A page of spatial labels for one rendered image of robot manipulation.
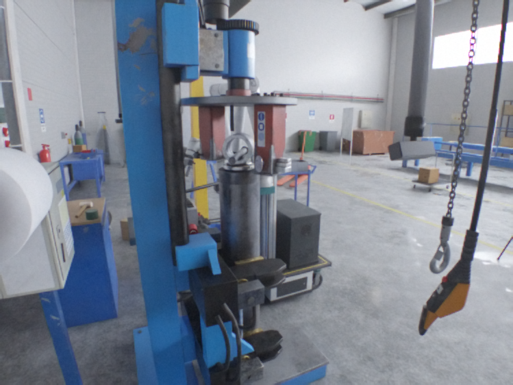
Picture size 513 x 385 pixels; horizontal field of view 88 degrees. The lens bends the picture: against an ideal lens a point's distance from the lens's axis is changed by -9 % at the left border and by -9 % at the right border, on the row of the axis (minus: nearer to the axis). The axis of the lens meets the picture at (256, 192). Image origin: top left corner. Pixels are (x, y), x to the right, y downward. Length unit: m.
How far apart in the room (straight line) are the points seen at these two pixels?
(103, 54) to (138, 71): 10.98
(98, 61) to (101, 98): 1.29
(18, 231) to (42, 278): 0.37
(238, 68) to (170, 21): 0.40
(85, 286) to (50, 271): 1.70
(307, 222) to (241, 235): 1.34
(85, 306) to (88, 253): 0.50
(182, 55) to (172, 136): 0.31
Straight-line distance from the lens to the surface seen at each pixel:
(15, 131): 1.23
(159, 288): 1.56
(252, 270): 1.49
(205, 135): 1.60
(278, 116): 1.34
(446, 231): 1.12
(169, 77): 1.23
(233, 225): 1.50
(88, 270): 2.79
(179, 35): 1.19
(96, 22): 12.55
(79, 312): 3.01
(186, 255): 1.33
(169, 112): 1.23
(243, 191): 1.44
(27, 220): 0.85
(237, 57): 1.44
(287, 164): 1.32
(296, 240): 2.77
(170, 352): 1.81
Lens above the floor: 1.74
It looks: 15 degrees down
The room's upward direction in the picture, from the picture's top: straight up
